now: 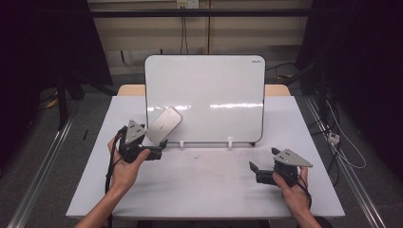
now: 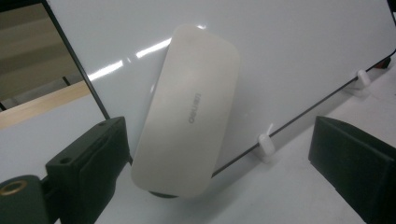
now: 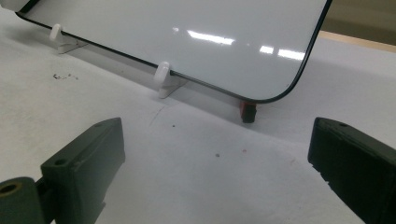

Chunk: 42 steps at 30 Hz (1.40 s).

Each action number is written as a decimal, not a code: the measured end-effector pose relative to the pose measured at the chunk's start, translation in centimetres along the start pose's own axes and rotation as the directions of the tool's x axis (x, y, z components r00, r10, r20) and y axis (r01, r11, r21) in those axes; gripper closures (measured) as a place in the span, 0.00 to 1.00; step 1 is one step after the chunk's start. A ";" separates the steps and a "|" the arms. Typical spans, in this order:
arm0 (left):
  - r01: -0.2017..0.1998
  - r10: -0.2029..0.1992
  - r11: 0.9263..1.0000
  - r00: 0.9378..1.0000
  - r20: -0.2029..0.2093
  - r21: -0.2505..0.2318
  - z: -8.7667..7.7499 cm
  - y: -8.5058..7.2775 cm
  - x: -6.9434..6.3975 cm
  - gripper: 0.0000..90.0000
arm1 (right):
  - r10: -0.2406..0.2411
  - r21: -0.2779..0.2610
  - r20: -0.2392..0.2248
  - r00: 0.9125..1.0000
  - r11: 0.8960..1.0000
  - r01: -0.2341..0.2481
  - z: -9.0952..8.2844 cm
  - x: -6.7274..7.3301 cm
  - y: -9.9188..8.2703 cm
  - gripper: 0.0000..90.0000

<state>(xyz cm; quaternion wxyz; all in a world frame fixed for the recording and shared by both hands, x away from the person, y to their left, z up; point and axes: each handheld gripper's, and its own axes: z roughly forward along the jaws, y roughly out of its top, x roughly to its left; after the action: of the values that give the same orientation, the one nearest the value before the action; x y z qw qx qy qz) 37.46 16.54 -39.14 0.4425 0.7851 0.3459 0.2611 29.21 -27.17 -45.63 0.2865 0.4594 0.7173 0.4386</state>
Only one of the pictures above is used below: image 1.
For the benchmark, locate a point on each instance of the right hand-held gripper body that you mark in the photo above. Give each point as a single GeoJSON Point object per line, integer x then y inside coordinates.
{"type": "Point", "coordinates": [286, 163]}

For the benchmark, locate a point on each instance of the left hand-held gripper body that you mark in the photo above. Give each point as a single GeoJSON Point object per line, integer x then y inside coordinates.
{"type": "Point", "coordinates": [134, 134]}

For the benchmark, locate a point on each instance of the white whiteboard eraser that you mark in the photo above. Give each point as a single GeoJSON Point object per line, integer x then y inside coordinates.
{"type": "Point", "coordinates": [163, 125]}

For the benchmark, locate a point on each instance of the white whiteboard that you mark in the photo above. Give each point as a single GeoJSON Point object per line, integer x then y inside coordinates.
{"type": "Point", "coordinates": [221, 95]}

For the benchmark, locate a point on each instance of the person's right hand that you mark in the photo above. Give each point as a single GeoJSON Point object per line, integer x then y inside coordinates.
{"type": "Point", "coordinates": [294, 196]}

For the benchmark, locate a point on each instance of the person's left hand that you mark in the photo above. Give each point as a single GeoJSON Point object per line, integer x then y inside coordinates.
{"type": "Point", "coordinates": [125, 175]}

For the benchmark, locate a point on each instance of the white whiteboard support clip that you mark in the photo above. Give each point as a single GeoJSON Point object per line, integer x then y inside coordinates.
{"type": "Point", "coordinates": [182, 144]}
{"type": "Point", "coordinates": [230, 142]}

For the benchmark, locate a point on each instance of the white power strip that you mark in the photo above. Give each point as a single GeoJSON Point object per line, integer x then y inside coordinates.
{"type": "Point", "coordinates": [333, 137]}

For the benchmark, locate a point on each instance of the black metal stand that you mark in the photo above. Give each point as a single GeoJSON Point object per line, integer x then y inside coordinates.
{"type": "Point", "coordinates": [62, 101]}

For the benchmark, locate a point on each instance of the black curtain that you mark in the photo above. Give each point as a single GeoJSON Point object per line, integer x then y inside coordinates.
{"type": "Point", "coordinates": [38, 47]}
{"type": "Point", "coordinates": [364, 63]}

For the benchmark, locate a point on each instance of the black horizontal bar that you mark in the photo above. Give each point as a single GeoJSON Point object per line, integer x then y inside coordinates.
{"type": "Point", "coordinates": [196, 13]}

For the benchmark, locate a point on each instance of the aluminium floor rail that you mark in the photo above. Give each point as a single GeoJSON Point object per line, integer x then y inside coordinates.
{"type": "Point", "coordinates": [41, 172]}
{"type": "Point", "coordinates": [355, 186]}

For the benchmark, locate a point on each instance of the white wall outlet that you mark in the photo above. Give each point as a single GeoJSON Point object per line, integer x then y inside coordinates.
{"type": "Point", "coordinates": [188, 3]}

